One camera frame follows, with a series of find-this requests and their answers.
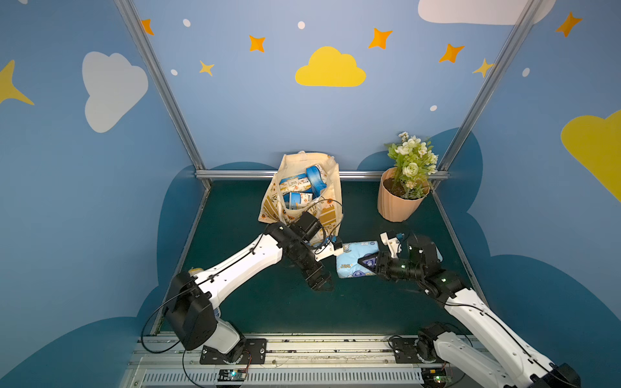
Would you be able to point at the left green circuit board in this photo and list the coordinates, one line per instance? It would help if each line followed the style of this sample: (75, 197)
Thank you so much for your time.
(232, 376)

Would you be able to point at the blue cat tissue pack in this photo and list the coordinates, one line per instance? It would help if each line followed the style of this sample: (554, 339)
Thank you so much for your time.
(347, 265)

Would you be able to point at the right green circuit board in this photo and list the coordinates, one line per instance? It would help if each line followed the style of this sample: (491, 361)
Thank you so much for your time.
(434, 378)

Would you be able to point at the white flower plant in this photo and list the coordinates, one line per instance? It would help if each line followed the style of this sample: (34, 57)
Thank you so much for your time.
(415, 162)

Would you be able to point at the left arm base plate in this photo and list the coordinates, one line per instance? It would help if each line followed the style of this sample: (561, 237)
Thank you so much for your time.
(247, 351)

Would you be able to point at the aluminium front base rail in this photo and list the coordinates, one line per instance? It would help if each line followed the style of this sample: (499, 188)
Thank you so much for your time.
(291, 360)

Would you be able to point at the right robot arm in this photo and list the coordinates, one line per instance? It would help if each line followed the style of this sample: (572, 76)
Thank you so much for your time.
(509, 361)

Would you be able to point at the cream floral canvas bag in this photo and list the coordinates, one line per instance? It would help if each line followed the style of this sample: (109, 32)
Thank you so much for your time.
(327, 208)

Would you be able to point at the pink ribbed flower pot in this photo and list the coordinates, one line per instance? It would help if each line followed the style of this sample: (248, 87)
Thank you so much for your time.
(394, 208)

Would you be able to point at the floral tissue pack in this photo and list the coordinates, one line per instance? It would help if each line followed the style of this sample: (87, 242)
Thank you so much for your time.
(299, 183)
(298, 200)
(318, 179)

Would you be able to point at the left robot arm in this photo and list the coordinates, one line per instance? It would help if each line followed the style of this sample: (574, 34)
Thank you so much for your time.
(192, 300)

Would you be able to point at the floral tissue pack bottom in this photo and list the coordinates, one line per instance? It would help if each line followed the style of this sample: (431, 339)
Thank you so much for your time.
(318, 179)

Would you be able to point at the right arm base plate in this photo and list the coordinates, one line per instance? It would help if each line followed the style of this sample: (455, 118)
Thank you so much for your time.
(413, 350)

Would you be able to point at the green circuit board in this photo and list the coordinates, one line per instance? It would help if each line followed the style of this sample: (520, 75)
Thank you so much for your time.
(232, 376)
(434, 378)

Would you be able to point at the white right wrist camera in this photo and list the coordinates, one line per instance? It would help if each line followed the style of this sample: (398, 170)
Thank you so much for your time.
(393, 241)

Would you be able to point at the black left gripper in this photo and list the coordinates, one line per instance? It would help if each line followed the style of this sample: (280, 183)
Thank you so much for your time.
(313, 270)

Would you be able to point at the aluminium right frame post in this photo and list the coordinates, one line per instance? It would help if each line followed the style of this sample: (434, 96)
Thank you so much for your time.
(509, 50)

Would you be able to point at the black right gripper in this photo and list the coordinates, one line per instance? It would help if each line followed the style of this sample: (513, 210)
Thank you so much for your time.
(383, 264)

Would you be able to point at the aluminium frame post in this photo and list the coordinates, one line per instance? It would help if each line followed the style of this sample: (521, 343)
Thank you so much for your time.
(131, 19)
(509, 50)

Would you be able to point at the aluminium left frame post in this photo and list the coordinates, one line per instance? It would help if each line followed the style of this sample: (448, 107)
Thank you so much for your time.
(131, 19)

